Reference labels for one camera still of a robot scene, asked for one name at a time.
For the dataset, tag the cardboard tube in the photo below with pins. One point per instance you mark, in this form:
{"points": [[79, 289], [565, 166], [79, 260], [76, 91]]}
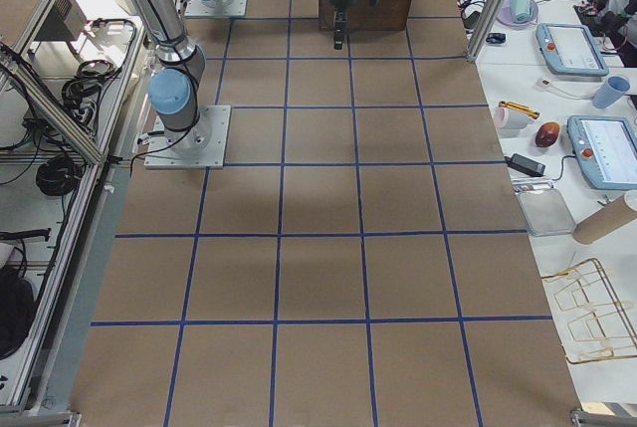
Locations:
{"points": [[608, 219]]}

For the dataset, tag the teal box on plate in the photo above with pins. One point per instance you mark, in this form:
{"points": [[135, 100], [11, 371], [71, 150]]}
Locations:
{"points": [[520, 11]]}

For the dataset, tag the blue teach pendant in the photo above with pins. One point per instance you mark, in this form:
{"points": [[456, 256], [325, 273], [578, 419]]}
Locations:
{"points": [[605, 149], [570, 50]]}

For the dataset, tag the black power adapter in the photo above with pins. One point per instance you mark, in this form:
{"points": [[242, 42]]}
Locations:
{"points": [[525, 165]]}

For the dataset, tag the upper blue teach pendant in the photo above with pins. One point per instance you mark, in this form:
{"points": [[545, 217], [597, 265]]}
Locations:
{"points": [[570, 50]]}

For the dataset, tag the blue black small device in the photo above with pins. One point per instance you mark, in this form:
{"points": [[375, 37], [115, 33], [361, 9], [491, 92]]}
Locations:
{"points": [[496, 39]]}

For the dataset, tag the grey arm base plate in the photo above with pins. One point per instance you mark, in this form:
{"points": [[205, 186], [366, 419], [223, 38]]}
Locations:
{"points": [[203, 146]]}

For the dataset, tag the red mango fruit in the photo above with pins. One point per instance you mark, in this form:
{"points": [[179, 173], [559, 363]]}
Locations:
{"points": [[547, 134]]}

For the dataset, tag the gold wire rack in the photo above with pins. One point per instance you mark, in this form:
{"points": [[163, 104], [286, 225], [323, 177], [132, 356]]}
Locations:
{"points": [[592, 321]]}

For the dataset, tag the light blue plastic cup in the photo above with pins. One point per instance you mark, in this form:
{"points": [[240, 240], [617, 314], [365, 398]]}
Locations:
{"points": [[613, 89]]}

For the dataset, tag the pink white mug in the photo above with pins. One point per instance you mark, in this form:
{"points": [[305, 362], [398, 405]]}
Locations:
{"points": [[510, 118]]}

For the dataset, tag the purple plate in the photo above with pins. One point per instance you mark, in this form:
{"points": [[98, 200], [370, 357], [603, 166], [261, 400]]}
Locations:
{"points": [[504, 15]]}

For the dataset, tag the lower blue teach pendant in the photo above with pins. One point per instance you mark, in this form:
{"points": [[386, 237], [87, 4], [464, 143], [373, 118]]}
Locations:
{"points": [[605, 149]]}

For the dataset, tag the gold yellow pen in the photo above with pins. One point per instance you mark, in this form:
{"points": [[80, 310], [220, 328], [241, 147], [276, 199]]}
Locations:
{"points": [[520, 108]]}

